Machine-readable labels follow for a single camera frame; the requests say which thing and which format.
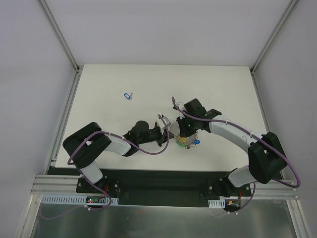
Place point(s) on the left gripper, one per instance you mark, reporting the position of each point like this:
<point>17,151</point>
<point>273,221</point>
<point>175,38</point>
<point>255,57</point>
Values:
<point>160,136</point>

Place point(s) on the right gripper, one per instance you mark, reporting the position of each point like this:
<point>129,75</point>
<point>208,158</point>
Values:
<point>184,128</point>

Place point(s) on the metal disc with keyrings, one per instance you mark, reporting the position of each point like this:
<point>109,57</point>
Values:
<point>174,128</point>

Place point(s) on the green tag key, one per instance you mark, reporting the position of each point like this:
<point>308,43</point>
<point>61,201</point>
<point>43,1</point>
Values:
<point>180,144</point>

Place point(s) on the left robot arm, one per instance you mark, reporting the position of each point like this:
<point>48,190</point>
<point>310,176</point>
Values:
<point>85,145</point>

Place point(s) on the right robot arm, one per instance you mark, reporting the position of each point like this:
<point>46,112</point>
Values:
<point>265,153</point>

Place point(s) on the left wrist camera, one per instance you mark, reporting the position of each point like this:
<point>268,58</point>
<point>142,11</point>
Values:
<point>163,122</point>

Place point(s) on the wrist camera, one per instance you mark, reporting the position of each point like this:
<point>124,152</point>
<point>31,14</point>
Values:
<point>163,122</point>
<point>178,106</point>

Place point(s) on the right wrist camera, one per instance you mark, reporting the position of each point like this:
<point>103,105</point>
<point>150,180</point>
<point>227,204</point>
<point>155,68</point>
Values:
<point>178,106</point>

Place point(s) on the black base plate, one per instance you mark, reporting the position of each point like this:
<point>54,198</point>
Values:
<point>156,188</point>

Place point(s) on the right aluminium frame rail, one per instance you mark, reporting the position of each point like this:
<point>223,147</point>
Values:
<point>271,74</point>

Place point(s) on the right white cable duct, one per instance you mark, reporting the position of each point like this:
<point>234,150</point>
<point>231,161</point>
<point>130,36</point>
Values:
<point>217,203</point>

